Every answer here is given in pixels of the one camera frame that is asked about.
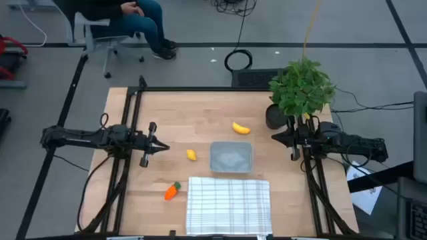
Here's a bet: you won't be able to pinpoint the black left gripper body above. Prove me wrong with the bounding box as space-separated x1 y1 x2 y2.
133 121 157 168

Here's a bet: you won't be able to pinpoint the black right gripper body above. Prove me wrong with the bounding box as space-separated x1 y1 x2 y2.
286 115 321 162

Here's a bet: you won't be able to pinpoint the yellow toy banana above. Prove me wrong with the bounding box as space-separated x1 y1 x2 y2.
232 121 252 135

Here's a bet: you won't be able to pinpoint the orange toy carrot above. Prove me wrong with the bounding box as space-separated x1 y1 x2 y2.
163 181 182 201

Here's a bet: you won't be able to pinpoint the grey plastic tupperware container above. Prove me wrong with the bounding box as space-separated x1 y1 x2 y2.
209 141 254 174

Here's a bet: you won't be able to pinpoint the black plant pot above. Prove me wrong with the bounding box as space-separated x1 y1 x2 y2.
265 103 290 131

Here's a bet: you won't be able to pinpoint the green leafy plant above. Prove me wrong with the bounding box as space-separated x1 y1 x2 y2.
268 57 337 118

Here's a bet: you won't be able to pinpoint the black floor box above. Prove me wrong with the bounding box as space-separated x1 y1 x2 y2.
231 68 285 89

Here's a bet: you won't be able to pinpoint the white paper sheet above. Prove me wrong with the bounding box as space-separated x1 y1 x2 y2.
346 160 383 216

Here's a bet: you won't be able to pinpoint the white checked kitchen towel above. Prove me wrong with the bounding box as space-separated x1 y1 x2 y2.
185 176 274 237

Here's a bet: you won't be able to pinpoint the grey office chair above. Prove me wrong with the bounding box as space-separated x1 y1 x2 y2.
65 11 145 79

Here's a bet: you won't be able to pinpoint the grey monitor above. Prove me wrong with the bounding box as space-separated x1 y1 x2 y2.
413 91 427 185

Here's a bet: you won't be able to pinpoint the person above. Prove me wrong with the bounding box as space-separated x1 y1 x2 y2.
53 0 179 62

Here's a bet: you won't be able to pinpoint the black desk device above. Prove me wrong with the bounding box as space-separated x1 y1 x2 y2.
396 176 427 240

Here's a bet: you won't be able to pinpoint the person's hand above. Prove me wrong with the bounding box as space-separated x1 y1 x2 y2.
120 1 145 18

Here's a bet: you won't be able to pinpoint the red tubular equipment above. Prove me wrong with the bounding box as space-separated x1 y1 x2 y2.
0 34 29 81

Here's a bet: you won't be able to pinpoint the black aluminium table frame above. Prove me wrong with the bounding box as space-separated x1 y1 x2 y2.
75 75 360 236

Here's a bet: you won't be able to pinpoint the thin black floor cables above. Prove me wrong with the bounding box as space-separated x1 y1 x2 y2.
329 86 415 115

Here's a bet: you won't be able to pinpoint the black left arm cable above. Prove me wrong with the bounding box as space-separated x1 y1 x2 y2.
76 154 116 233

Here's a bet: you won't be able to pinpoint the coiled black floor cable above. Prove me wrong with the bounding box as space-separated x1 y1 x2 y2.
224 49 254 73

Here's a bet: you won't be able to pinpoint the yellow hanging cable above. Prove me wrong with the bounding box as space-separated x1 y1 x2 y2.
301 0 323 65

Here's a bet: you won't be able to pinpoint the tangled black cables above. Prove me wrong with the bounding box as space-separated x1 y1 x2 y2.
209 0 258 18

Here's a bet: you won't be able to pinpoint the white floor cable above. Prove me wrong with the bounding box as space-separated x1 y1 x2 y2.
17 2 48 48

